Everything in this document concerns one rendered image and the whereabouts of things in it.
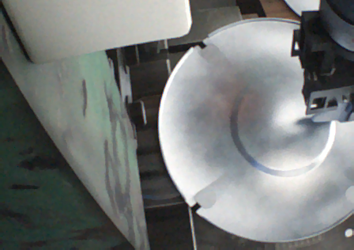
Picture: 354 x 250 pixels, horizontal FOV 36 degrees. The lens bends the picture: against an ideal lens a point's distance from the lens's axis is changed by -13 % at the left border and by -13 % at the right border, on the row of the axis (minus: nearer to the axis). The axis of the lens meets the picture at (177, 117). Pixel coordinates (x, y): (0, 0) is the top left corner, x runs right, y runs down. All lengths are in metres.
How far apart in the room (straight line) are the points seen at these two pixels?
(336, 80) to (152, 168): 0.24
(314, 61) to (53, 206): 0.38
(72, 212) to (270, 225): 0.44
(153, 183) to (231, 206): 0.09
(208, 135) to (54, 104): 0.52
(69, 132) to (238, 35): 0.57
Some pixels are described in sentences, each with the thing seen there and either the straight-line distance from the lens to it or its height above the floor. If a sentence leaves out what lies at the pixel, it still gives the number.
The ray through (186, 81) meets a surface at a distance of 0.71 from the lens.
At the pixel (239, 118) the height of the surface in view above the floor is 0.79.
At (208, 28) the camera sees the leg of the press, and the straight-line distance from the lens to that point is 0.91.
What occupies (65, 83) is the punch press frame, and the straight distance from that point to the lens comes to 0.19.
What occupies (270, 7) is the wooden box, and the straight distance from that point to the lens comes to 1.30.
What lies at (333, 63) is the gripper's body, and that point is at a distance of 0.54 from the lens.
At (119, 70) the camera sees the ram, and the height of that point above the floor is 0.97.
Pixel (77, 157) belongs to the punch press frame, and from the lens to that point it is 0.19.
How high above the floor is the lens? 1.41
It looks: 65 degrees down
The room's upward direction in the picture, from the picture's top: 12 degrees counter-clockwise
